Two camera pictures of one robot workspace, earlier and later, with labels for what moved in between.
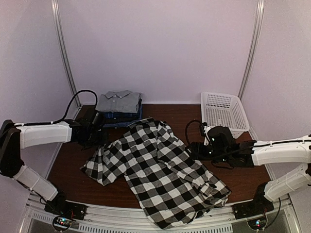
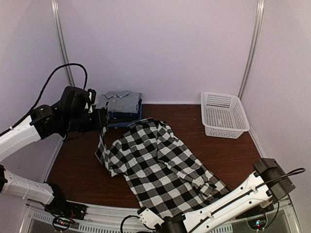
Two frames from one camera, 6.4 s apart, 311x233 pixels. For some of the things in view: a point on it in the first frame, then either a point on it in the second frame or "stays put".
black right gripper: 197,153 -> 166,217
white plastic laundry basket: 226,110 stays put
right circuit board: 257,224 stays put
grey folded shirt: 121,101 stays put
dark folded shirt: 121,119 stays put
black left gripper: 104,141 -> 99,122
